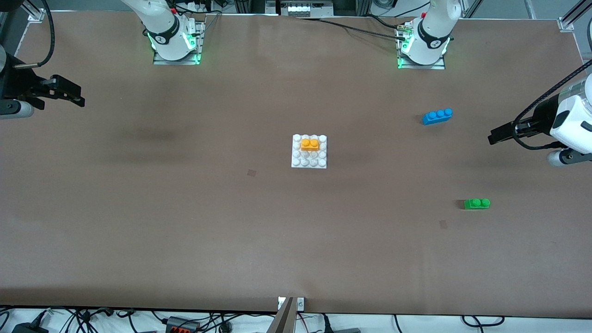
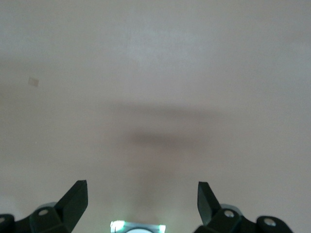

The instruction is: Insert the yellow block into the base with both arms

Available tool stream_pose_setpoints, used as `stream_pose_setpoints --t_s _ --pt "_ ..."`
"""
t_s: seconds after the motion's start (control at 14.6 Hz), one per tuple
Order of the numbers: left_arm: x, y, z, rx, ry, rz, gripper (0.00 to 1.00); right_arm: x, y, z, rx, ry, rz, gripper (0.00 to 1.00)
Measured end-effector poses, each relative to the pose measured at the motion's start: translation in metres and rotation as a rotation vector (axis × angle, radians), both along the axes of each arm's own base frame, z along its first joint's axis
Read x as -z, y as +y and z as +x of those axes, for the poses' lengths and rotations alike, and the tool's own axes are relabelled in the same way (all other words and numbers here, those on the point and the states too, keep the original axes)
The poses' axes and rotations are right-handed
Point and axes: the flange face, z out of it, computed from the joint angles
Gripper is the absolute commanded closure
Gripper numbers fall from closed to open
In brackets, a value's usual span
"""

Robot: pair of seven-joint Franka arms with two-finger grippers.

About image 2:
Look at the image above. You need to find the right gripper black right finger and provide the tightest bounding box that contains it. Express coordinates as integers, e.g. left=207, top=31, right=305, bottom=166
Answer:
left=194, top=181, right=292, bottom=233

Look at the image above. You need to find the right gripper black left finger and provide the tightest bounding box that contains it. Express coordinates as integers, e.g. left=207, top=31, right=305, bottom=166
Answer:
left=0, top=180, right=88, bottom=233

